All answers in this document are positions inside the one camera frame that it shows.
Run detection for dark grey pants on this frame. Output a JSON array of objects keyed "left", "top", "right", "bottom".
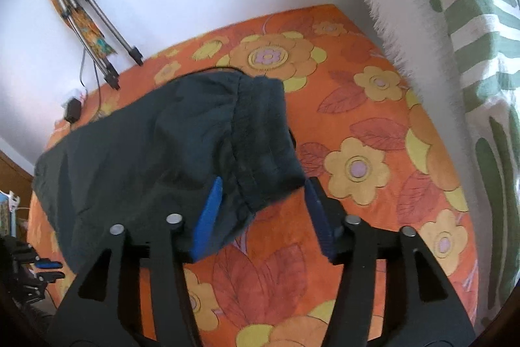
[{"left": 32, "top": 66, "right": 306, "bottom": 275}]

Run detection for black power adapter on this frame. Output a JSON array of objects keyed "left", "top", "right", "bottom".
[{"left": 65, "top": 98, "right": 82, "bottom": 124}]

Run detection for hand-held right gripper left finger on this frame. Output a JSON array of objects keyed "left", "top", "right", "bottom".
[{"left": 46, "top": 176, "right": 224, "bottom": 347}]

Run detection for green striped white blanket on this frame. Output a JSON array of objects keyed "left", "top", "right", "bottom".
[{"left": 347, "top": 0, "right": 520, "bottom": 327}]

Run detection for orange floral bed sheet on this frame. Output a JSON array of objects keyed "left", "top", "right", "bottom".
[{"left": 26, "top": 3, "right": 480, "bottom": 347}]

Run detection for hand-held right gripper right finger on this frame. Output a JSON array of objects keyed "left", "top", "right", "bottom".
[{"left": 305, "top": 177, "right": 477, "bottom": 347}]

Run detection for black cable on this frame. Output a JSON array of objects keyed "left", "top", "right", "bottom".
[{"left": 79, "top": 48, "right": 88, "bottom": 98}]

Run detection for silver black tripod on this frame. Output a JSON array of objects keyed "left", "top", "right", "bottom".
[{"left": 36, "top": 0, "right": 144, "bottom": 91}]

